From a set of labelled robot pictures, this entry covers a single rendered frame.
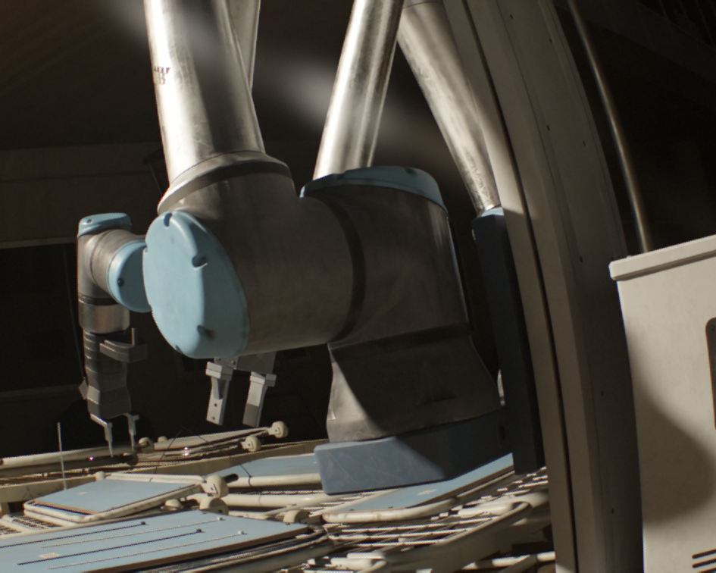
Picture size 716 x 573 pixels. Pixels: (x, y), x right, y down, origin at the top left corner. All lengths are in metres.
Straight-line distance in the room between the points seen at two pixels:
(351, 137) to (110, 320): 0.49
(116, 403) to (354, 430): 0.53
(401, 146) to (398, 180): 7.36
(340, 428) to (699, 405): 0.41
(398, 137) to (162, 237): 7.49
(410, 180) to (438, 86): 0.67
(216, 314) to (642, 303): 0.41
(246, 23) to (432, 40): 0.52
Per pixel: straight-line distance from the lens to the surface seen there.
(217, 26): 1.15
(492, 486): 2.06
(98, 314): 1.45
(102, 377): 1.49
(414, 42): 1.81
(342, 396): 1.12
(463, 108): 1.76
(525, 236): 1.17
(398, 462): 1.07
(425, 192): 1.13
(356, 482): 1.10
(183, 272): 1.00
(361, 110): 1.64
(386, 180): 1.11
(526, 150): 1.17
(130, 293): 1.31
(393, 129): 8.49
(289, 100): 9.31
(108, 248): 1.35
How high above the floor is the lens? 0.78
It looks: 5 degrees up
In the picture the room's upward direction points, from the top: 11 degrees counter-clockwise
